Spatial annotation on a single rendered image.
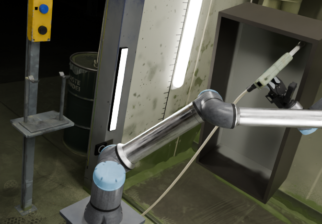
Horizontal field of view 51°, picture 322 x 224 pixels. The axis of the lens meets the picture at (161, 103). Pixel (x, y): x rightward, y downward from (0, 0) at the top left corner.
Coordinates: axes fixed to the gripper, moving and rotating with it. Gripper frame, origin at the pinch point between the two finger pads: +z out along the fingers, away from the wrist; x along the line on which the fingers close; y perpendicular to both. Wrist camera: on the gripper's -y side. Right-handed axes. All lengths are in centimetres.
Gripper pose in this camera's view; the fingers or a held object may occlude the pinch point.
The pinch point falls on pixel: (266, 74)
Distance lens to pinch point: 178.8
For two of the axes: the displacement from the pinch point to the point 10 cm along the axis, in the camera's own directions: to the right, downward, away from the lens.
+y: -3.9, 3.6, 8.5
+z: -6.5, -7.6, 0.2
